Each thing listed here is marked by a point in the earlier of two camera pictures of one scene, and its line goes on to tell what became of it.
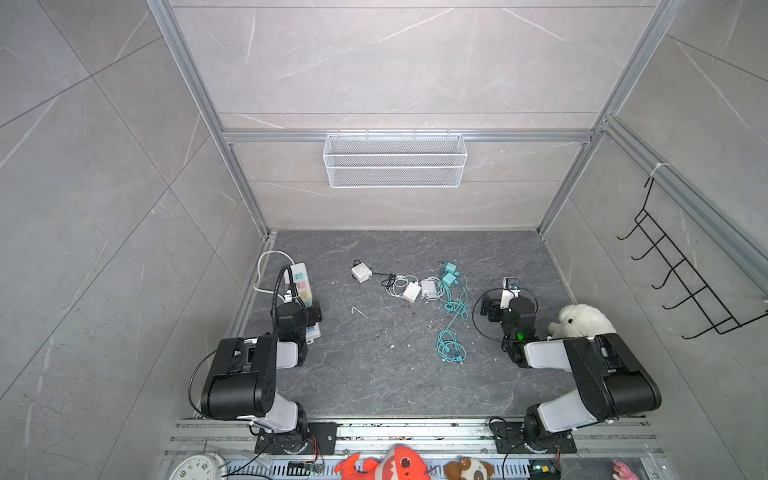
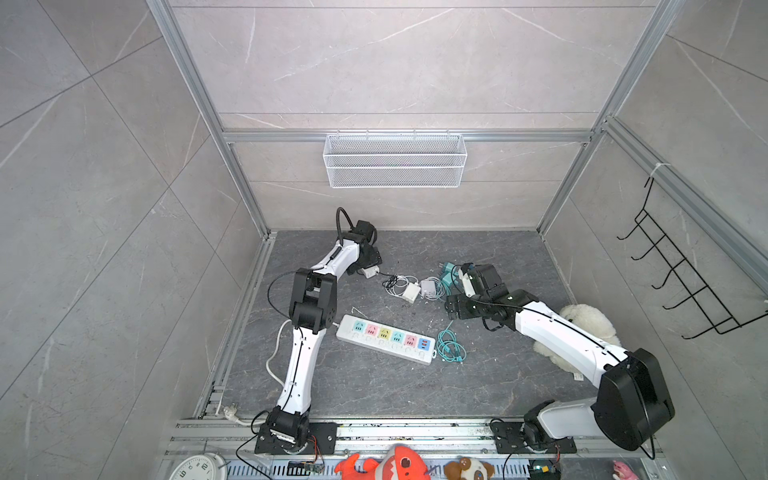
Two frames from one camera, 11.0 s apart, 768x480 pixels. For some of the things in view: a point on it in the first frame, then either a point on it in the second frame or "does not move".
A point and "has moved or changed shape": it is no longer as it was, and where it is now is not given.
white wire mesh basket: (389, 161) does not move
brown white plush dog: (468, 469) does not move
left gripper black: (306, 312) -> (369, 258)
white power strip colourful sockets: (299, 276) has moved or changed shape
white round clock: (208, 466) does not move
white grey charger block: (428, 288) does not move
